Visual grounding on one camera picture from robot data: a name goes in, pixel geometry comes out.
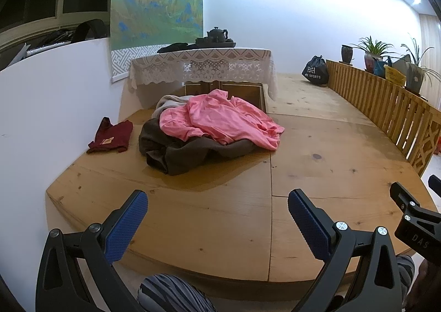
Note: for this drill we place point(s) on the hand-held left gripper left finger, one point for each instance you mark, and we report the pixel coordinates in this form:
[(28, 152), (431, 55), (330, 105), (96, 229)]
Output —
[(127, 226)]

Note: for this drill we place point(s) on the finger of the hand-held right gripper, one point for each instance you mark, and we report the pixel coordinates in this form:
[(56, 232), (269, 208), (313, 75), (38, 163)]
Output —
[(435, 184), (403, 196)]

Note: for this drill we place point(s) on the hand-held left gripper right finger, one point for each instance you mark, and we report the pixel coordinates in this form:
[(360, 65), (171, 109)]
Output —
[(310, 226)]

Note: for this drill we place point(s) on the pink shirt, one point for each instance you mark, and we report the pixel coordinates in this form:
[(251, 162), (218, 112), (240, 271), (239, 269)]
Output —
[(224, 115)]

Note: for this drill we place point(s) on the brown garment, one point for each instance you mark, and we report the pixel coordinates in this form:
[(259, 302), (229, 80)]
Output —
[(179, 157)]

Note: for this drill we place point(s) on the maroon folded shirt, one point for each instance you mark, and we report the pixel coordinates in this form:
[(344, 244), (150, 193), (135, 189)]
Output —
[(113, 134)]

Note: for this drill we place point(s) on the wooden railing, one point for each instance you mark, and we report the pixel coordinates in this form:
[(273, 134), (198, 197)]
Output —
[(379, 98)]

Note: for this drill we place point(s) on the silver laptop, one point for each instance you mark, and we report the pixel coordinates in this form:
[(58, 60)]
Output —
[(415, 79)]

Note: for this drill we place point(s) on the yellow basket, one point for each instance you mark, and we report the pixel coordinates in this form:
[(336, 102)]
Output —
[(394, 75)]

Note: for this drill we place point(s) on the blue watering can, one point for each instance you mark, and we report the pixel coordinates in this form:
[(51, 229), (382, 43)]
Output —
[(380, 69)]

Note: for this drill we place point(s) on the white garment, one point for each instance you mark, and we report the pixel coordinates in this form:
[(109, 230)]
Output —
[(168, 102)]

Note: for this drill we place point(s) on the tall potted green plant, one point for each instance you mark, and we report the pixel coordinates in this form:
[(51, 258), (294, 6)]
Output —
[(415, 53)]

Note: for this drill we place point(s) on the dark ceramic plant pot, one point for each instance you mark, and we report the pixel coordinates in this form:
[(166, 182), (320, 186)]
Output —
[(347, 54)]

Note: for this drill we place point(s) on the white lace tablecloth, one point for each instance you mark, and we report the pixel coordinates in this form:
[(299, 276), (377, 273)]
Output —
[(206, 60)]

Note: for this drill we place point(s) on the dark cloth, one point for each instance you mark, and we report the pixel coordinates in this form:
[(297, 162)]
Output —
[(172, 47)]

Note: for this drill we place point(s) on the black teapot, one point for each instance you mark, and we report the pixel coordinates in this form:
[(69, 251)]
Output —
[(216, 34)]

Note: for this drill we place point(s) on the landscape wall painting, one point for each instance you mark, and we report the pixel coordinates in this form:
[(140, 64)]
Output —
[(155, 5)]

